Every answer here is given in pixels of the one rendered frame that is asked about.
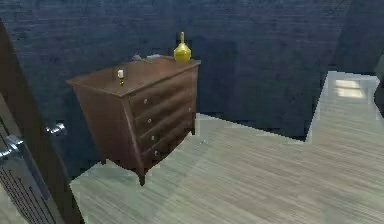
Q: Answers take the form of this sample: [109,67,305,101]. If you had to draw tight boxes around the brown chest of drawers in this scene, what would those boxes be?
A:
[66,55,202,187]

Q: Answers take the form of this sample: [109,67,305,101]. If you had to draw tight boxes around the yellow vase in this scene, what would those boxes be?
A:
[173,31,193,64]

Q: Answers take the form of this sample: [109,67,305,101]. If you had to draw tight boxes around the grey flat object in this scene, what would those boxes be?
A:
[131,53,162,64]

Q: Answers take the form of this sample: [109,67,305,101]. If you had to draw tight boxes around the dark brown room door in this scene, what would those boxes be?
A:
[0,19,86,224]

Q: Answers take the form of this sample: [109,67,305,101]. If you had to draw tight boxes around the dark object at doorway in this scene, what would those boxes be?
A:
[373,53,384,118]

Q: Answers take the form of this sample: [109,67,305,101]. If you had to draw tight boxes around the silver door handle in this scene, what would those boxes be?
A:
[0,134,25,160]
[45,122,68,137]

